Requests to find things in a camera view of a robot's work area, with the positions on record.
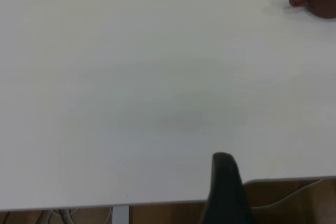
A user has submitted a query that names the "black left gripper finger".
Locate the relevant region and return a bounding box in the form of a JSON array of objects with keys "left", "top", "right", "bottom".
[{"left": 201, "top": 152, "right": 254, "bottom": 224}]

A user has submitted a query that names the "grey metal table leg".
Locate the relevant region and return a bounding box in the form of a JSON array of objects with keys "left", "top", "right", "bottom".
[{"left": 112, "top": 205, "right": 130, "bottom": 224}]

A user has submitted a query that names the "pale grey cable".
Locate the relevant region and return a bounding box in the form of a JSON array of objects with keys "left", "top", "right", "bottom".
[{"left": 251, "top": 179, "right": 328, "bottom": 209}]

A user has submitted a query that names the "white cable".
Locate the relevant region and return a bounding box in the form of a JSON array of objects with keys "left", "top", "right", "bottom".
[{"left": 43, "top": 208, "right": 80, "bottom": 224}]

